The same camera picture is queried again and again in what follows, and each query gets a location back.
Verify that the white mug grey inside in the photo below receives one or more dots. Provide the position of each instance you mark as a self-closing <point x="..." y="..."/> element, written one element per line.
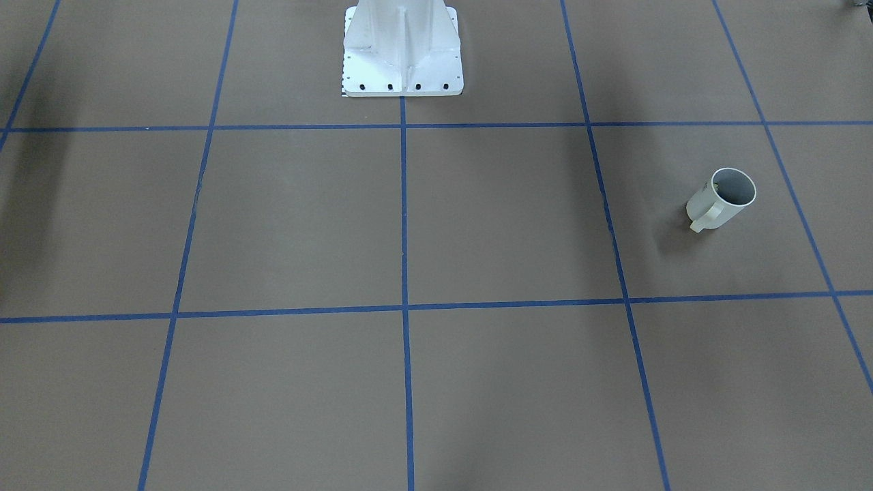
<point x="726" y="192"/>

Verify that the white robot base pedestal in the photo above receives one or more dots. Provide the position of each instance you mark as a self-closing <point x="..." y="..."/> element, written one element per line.
<point x="401" y="49"/>

